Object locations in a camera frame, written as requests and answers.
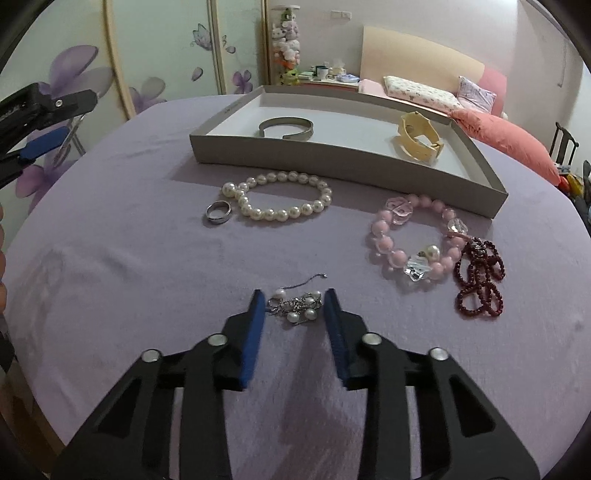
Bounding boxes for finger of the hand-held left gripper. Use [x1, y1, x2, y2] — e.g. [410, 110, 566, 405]
[0, 84, 100, 148]
[0, 127, 70, 189]

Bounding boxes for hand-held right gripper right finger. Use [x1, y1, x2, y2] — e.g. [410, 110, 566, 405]
[323, 288, 541, 480]

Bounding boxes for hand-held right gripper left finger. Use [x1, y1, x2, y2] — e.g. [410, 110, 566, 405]
[51, 288, 266, 480]

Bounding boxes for pink bead bracelet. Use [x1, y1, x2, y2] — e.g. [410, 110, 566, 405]
[368, 194, 467, 283]

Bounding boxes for silver ring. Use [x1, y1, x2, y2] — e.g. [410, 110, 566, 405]
[205, 200, 232, 226]

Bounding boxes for white pearl bracelet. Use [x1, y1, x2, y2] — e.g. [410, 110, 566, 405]
[222, 171, 333, 223]

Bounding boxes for dark red bead necklace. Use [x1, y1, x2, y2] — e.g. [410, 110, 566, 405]
[454, 237, 506, 319]

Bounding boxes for grey cardboard tray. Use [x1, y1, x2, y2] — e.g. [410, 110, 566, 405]
[189, 84, 509, 219]

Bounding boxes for person's left hand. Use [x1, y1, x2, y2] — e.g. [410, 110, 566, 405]
[0, 203, 7, 319]

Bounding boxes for flower print wardrobe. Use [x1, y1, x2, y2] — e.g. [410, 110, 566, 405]
[0, 0, 278, 241]

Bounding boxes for cream yellow bangle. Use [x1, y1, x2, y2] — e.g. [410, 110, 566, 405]
[398, 111, 445, 167]

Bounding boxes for plush toy display tube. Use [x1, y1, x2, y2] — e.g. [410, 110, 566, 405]
[270, 4, 301, 86]

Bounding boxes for white patterned pillow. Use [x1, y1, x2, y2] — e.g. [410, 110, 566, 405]
[383, 75, 460, 114]

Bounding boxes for coral pink pillow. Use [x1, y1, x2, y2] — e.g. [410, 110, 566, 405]
[450, 108, 561, 185]

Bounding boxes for lilac small pillow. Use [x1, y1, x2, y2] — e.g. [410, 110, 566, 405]
[457, 76, 497, 114]

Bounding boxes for colourful bundle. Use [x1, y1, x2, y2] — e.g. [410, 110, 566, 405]
[558, 161, 591, 217]

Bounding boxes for beige headboard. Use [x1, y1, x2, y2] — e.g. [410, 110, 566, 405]
[359, 25, 485, 88]

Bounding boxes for dark wooden chair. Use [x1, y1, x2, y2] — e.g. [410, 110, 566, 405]
[549, 122, 580, 164]

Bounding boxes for pink cushion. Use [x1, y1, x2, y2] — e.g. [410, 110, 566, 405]
[478, 67, 508, 118]

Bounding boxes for silver cuff bracelet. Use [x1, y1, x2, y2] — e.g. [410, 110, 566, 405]
[257, 117, 315, 143]

